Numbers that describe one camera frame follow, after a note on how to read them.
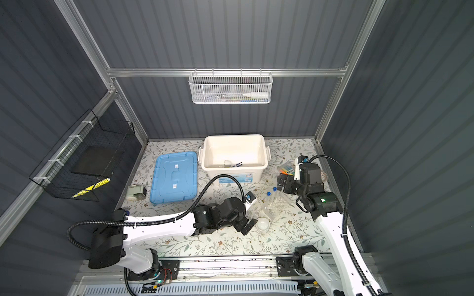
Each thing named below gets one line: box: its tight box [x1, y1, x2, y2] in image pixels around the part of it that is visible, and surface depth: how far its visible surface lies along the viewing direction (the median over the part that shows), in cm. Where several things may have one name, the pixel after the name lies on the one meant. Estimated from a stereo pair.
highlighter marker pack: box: [278, 165, 296, 176], surface depth 106 cm
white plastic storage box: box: [198, 133, 272, 184], surface depth 102 cm
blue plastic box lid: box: [149, 151, 199, 205], surface depth 104 cm
